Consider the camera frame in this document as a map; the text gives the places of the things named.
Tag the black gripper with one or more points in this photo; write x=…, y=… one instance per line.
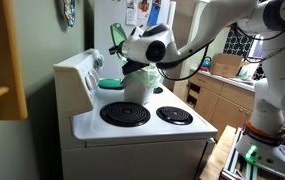
x=118, y=50

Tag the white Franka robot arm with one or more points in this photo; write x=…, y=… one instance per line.
x=275, y=76

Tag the small white bin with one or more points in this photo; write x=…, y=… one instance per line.
x=138, y=95

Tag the white stove knob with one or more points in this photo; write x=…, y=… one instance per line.
x=97, y=62
x=101, y=59
x=91, y=82
x=95, y=74

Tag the white refrigerator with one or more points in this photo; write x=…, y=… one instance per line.
x=105, y=33

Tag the white paper note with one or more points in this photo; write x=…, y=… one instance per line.
x=131, y=11

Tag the small picture magnet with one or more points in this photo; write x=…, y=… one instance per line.
x=144, y=7

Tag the blue card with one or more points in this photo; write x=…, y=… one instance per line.
x=154, y=15

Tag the large black coil burner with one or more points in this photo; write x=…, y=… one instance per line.
x=124, y=114
x=158, y=90

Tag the small black coil burner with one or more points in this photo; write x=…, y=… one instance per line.
x=174, y=115

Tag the blue kettle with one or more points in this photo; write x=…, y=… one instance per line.
x=207, y=62

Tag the white electric stove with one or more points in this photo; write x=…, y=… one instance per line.
x=132, y=153

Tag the cardboard box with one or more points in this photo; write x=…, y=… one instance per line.
x=227, y=65

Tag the wooden kitchen cabinet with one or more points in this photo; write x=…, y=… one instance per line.
x=228, y=100

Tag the black white patterned curtain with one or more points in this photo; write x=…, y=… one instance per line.
x=238, y=43

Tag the wooden butcher block board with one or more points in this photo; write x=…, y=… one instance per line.
x=217, y=153

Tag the grey wrist adapter mount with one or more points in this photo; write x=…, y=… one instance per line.
x=125, y=50

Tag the colourful decorative wall plate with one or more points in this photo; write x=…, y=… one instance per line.
x=70, y=11

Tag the wooden wall shelf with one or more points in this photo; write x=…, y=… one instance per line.
x=13, y=50

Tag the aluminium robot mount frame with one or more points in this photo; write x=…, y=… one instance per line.
x=235, y=166

